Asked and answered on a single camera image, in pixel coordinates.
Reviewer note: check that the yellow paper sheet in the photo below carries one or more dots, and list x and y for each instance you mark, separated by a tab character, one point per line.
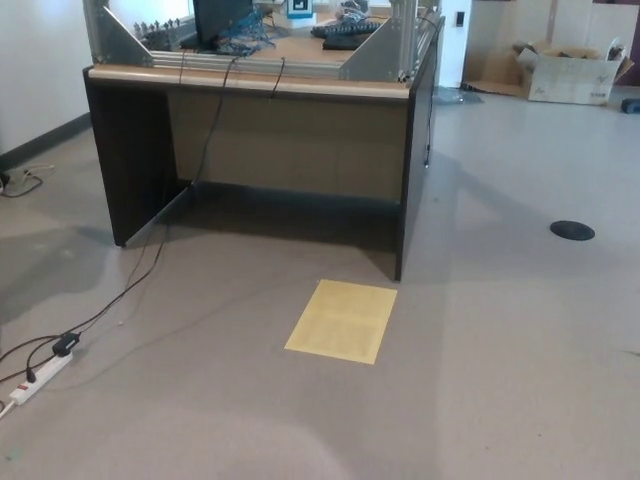
340	320

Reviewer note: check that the dark brown beige-top desk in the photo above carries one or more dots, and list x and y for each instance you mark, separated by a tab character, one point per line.
300	150

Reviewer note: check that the flat black device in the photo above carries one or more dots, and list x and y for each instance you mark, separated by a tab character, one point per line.
345	42

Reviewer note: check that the clear plastic wrap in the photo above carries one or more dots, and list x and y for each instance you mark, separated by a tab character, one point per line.
460	97

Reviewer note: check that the black keyboard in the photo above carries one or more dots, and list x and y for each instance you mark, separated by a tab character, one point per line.
345	27

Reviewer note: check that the white box with fiducial tag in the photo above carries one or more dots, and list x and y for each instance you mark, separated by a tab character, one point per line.
300	10

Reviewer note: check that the flat cardboard sheet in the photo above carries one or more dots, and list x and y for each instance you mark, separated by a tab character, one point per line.
492	70

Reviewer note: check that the black monitor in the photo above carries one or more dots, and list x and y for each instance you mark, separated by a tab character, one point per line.
220	17

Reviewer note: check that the black round floor cover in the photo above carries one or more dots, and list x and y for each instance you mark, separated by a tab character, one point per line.
572	230

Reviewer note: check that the black rack with metal pegs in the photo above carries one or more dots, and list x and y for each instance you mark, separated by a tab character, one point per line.
160	35

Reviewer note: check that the black power adapter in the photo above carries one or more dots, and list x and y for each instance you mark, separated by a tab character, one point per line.
66	344

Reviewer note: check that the open cardboard box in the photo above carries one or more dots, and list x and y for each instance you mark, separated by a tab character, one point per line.
570	80

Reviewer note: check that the white power strip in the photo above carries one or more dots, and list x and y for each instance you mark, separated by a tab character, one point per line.
42	375

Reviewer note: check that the dark blue small object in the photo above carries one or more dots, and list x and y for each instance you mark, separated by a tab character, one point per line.
631	105

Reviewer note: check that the black wall panel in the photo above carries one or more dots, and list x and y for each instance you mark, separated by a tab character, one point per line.
460	18

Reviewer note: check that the aluminium profile frame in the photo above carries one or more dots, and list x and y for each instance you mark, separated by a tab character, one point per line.
120	47

